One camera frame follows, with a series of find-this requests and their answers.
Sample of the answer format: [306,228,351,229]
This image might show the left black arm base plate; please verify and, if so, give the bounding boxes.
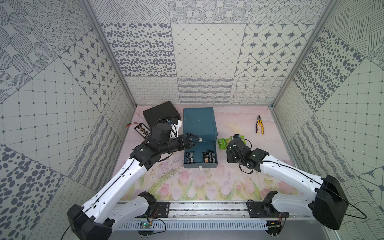
[135,202,170,219]

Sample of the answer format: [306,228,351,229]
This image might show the black snack packets in drawer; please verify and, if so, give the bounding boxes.
[185,150,217,164]

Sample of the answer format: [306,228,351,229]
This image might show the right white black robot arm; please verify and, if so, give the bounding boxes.
[227,135,353,230]

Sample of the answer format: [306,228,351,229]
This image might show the yellow black pliers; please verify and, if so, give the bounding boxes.
[256,115,264,135]

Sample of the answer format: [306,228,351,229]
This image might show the aluminium mounting rail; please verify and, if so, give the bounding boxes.
[85,199,332,222]

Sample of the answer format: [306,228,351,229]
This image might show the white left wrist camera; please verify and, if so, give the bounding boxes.
[171,119,182,138]

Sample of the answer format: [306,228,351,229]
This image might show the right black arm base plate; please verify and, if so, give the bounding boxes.
[246,200,290,219]

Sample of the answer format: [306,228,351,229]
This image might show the teal plastic drawer cabinet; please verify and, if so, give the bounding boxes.
[183,107,218,142]

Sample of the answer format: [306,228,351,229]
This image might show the teal drawer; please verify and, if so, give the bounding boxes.
[184,141,218,169]

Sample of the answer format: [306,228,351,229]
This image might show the green circuit board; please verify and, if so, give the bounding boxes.
[139,221,153,231]

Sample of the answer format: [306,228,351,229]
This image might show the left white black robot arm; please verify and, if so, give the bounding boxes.
[67,122,201,240]

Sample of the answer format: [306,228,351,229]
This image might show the white slotted cable duct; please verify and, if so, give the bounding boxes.
[118,220,268,231]

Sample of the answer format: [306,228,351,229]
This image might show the black plastic case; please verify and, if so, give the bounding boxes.
[143,101,181,130]

